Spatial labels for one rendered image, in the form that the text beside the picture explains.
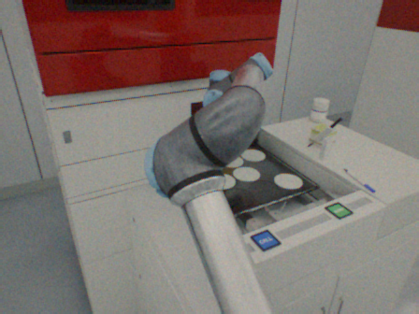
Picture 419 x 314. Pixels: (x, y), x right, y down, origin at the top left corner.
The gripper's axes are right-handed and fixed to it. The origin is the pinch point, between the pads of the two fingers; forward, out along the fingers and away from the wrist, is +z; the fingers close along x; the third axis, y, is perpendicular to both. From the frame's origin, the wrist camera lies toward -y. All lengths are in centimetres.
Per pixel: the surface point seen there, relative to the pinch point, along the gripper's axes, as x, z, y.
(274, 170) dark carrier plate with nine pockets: -7.6, 1.4, -18.3
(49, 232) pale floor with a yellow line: -21, 91, 125
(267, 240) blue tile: 37.7, -5.1, -24.0
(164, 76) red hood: 6.5, -33.6, 19.4
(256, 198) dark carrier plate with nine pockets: 12.7, 1.3, -16.1
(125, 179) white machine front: 14.7, 4.9, 33.0
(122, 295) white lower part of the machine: 20, 65, 38
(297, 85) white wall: -254, 37, -3
